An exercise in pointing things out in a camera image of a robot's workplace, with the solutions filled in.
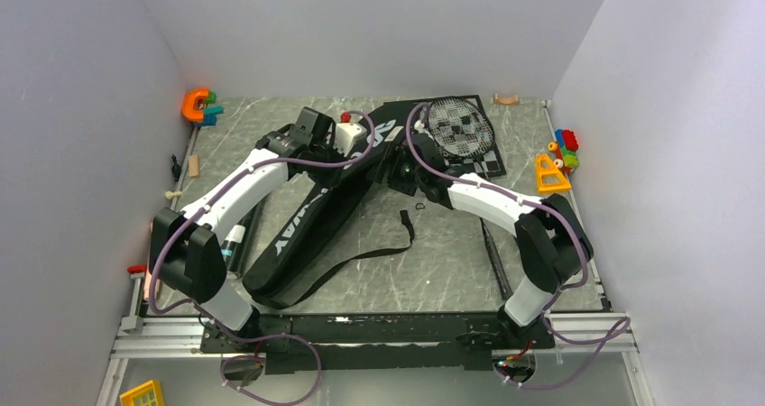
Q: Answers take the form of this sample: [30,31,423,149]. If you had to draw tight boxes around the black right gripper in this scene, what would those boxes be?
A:
[365,142,426,197]

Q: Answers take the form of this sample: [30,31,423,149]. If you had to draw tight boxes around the black racket bag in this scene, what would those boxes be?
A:
[243,101,415,309]

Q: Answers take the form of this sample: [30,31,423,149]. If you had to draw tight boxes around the black shuttlecock tube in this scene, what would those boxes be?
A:
[221,201,265,280]

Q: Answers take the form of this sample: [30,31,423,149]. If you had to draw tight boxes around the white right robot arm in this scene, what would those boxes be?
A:
[373,127,594,347]

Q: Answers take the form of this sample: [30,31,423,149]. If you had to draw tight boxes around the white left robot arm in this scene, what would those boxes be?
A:
[149,107,377,352]

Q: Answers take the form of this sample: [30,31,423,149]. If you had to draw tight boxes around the black white chessboard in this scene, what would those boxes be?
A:
[377,95,506,177]

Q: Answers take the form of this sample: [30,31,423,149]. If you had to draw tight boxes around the wooden arch block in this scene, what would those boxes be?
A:
[493,93,521,106]

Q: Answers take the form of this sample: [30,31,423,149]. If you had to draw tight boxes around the teal green toy blocks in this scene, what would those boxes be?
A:
[198,91,225,127]

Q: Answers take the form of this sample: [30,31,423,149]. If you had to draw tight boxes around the small wooden block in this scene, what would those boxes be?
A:
[187,154,200,179]

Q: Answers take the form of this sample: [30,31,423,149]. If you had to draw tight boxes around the small black figure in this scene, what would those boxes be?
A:
[171,154,182,182]

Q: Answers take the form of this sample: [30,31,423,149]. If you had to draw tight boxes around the orange letter toy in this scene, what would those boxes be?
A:
[181,88,210,123]

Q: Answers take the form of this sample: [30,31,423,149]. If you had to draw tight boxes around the yellow triangle toy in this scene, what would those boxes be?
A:
[534,153,572,194]

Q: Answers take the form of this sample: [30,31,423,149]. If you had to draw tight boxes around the colourful brick toy stack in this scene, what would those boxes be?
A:
[547,129,579,174]

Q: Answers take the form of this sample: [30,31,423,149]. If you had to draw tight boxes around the beige rolling pin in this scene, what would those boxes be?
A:
[143,271,152,301]

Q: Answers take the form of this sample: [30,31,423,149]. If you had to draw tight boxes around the red clamp knob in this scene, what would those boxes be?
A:
[126,264,148,275]

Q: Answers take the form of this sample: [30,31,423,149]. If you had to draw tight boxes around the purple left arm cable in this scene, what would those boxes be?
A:
[146,110,378,406]

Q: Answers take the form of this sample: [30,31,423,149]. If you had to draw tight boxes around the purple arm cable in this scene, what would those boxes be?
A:
[146,110,378,406]
[405,101,631,392]

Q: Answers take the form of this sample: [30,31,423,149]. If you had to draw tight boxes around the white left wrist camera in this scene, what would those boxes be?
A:
[333,112,367,156]

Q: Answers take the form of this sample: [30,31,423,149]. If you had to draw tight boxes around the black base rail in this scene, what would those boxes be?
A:
[200,311,555,375]

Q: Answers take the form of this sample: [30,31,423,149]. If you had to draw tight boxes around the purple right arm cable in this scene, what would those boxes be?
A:
[405,101,631,392]

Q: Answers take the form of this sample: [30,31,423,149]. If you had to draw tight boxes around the yellow window toy frame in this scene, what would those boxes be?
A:
[119,380,165,406]

